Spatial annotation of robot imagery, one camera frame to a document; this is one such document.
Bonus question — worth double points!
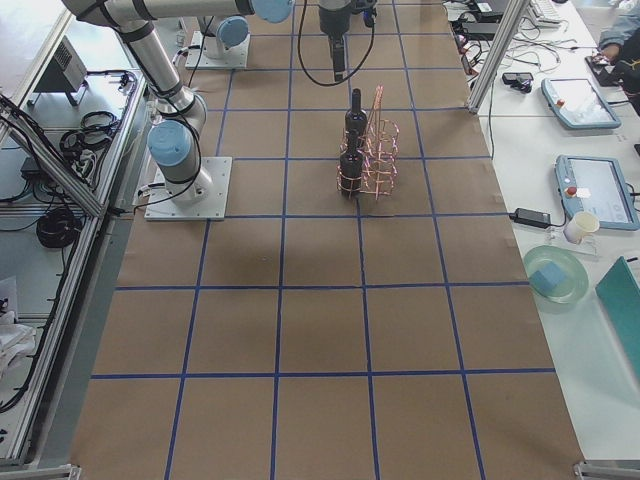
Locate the grey control box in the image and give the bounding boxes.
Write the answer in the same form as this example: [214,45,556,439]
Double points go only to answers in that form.
[27,36,88,107]

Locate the white paper cup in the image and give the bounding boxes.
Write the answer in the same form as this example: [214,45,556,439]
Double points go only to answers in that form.
[563,211,600,244]

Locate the teal book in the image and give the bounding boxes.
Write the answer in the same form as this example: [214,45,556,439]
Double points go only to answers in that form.
[596,257,639,379]

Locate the blue teach pendant far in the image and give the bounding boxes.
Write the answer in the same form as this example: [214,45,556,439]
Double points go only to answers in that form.
[540,78,621,130]

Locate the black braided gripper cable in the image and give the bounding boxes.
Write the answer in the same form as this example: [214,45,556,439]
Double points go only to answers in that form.
[297,0,377,87]

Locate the dark wine bottle in basket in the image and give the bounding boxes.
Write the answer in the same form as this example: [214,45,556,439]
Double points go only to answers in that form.
[339,130,363,198]

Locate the green glass plate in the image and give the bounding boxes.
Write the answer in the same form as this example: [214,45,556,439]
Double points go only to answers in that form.
[523,245,589,305]

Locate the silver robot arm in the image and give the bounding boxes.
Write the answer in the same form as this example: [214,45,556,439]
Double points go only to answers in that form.
[198,1,375,87]
[64,0,293,129]

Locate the copper wire wine basket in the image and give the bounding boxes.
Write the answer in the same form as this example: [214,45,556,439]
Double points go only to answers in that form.
[337,85,399,199]

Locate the blue teach pendant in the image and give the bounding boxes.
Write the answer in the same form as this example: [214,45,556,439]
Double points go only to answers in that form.
[540,78,621,130]
[554,155,639,231]

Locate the aluminium frame post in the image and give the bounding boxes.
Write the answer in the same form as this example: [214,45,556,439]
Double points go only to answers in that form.
[466,0,529,114]

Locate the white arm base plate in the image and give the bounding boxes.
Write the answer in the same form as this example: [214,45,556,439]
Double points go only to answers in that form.
[144,157,233,221]
[185,31,251,70]

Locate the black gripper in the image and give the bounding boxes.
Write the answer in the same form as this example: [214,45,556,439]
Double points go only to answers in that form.
[318,0,356,81]

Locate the blue foam block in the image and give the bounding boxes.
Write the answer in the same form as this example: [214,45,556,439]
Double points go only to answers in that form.
[529,262,570,297]

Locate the blue teach pendant near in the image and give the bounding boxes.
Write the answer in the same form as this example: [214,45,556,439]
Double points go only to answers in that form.
[554,155,639,231]

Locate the black power adapter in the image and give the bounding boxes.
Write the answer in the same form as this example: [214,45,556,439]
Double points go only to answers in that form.
[509,208,551,229]

